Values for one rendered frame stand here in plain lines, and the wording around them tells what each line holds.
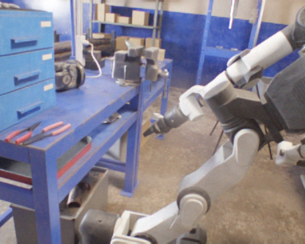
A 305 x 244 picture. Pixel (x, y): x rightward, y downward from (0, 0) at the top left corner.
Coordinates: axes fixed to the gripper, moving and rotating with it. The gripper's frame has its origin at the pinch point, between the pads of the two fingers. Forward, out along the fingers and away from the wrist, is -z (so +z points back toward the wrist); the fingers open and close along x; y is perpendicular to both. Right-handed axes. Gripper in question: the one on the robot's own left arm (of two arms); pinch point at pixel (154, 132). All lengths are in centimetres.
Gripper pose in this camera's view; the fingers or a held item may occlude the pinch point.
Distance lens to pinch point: 132.9
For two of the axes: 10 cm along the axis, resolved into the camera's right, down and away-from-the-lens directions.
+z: 6.9, -5.0, -5.2
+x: 5.9, -0.4, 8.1
